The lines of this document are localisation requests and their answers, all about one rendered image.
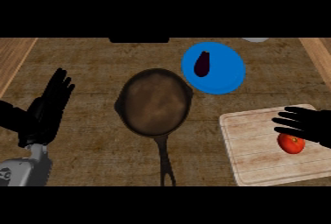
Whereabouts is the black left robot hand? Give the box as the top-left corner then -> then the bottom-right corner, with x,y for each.
0,67 -> 77,149

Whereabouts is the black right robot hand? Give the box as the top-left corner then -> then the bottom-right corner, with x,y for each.
270,106 -> 331,151

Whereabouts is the red tomato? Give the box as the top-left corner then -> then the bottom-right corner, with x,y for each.
276,133 -> 306,155

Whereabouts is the pale wooden cutting board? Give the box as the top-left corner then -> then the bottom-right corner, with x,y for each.
219,103 -> 331,187

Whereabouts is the dark cast iron pan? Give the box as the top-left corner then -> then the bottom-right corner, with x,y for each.
114,67 -> 194,187

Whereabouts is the blue plate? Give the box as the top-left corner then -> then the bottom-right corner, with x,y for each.
180,41 -> 247,95

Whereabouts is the pale grey round object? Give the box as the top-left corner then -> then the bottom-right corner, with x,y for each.
241,37 -> 270,44

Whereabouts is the dark purple eggplant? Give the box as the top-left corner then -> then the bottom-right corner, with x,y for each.
192,51 -> 213,78

